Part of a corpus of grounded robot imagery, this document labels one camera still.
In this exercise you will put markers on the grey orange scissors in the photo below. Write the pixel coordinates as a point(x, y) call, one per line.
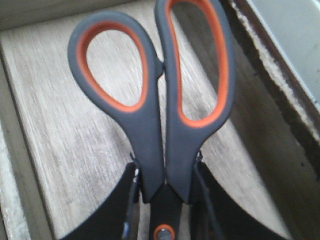
point(166, 144)

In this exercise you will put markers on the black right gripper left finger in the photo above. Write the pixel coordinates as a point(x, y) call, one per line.
point(115, 218)

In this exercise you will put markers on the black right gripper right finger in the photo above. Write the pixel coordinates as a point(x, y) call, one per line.
point(214, 215)

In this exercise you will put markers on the dark wooden drawer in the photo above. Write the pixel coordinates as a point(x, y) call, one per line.
point(65, 155)

